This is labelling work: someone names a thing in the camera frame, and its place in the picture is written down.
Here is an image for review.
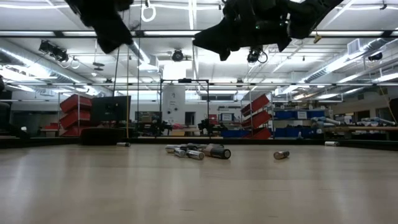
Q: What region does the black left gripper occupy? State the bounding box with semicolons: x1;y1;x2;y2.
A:
63;0;134;55

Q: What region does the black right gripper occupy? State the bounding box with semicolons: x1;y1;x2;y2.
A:
192;0;296;62

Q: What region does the large black copper battery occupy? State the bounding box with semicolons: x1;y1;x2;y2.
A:
202;146;232;161

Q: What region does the yellow hanging hook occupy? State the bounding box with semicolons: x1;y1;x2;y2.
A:
312;0;323;45

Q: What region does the black monitor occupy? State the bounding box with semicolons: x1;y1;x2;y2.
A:
90;95;132;123

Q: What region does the metal rack with red bins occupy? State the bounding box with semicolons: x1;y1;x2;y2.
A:
239;92;275;140
57;92;94;138

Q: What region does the shelf with blue bins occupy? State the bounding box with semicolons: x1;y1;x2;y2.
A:
273;108;328;139

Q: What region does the blue crate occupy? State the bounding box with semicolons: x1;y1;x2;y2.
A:
220;129;250;139

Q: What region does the black calculator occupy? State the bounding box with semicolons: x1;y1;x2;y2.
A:
80;127;126;146

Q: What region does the white air vent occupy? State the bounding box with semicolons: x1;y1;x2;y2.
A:
346;37;362;56

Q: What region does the wooden workbench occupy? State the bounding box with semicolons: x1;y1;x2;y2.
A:
322;125;398;141

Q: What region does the black ceiling camera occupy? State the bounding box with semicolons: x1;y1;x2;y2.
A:
171;49;185;63
246;46;269;65
37;39;70;63

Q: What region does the white cable ring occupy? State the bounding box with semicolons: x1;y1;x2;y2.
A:
140;2;157;23

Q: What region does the black overhead frame bar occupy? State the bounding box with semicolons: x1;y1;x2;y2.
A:
0;29;398;39

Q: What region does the black metal frame stand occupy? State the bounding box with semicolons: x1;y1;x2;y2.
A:
159;77;211;138

